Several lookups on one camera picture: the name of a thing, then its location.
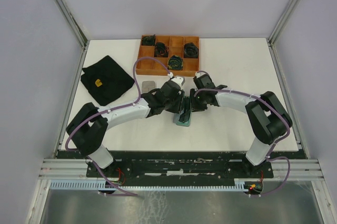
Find grey glasses case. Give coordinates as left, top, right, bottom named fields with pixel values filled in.
left=141, top=81, right=156, bottom=93

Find blue glasses case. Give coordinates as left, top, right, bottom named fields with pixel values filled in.
left=173, top=99, right=184, bottom=126

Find thin-frame glasses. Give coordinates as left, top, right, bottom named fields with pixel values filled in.
left=178, top=96, right=191, bottom=126

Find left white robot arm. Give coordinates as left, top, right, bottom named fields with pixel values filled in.
left=66, top=76, right=185, bottom=177

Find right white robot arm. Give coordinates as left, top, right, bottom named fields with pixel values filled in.
left=190, top=71, right=293, bottom=177

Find wooden compartment tray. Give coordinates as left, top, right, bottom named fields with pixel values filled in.
left=136, top=34, right=201, bottom=77

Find black cloth pouch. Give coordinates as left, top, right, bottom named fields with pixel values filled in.
left=81, top=55, right=134, bottom=106

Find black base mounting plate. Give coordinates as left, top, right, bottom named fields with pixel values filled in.
left=102, top=151, right=274, bottom=187

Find right electronics board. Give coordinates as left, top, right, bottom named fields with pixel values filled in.
left=249, top=182, right=263, bottom=194

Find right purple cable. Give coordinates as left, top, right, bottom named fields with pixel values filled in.
left=194, top=70, right=293, bottom=196

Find purple cable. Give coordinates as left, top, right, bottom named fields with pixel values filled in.
left=194, top=70, right=293, bottom=196
left=65, top=57, right=173, bottom=197

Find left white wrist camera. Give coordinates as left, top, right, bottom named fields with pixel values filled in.
left=170, top=76, right=185, bottom=88

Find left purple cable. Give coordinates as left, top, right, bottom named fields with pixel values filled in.
left=65, top=57, right=173, bottom=197

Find red wires left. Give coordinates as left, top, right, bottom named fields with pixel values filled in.
left=115, top=167, right=127, bottom=185

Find right aluminium frame post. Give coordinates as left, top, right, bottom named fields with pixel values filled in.
left=268, top=0, right=301, bottom=46

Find aluminium frame post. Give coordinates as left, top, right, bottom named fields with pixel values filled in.
left=39, top=0, right=89, bottom=48
left=268, top=0, right=301, bottom=46

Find white slotted cable duct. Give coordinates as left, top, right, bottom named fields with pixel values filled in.
left=49, top=178, right=251, bottom=190

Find left aluminium frame post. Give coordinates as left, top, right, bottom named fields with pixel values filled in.
left=39, top=0, right=89, bottom=48

